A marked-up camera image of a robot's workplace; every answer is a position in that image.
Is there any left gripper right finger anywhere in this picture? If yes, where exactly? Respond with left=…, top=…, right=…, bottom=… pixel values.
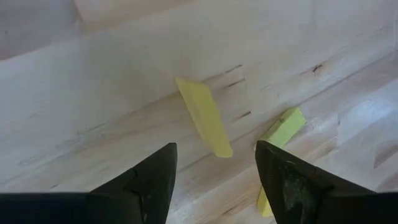
left=254, top=139, right=398, bottom=224

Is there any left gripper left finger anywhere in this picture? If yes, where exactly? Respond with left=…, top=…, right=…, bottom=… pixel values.
left=0, top=142, right=178, bottom=224

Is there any yellow sticky note pad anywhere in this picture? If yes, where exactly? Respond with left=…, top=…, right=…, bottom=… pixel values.
left=256, top=106, right=308, bottom=218
left=174, top=77, right=234, bottom=159

